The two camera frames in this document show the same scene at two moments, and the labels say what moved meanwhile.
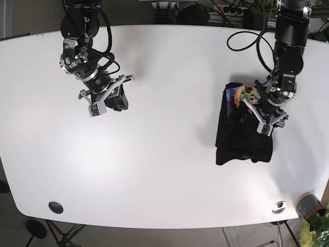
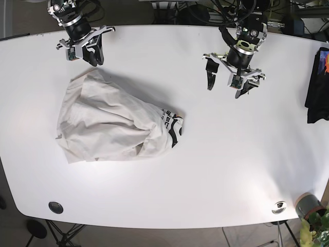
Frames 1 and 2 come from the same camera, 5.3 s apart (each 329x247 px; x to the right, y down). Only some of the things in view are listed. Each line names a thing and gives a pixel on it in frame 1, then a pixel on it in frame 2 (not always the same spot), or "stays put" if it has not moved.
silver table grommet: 279,207 stays put
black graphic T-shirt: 237,139 to 317,99
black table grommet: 55,207 stays put
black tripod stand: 36,229 stays put
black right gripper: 270,94 to 239,58
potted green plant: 314,219 stays put
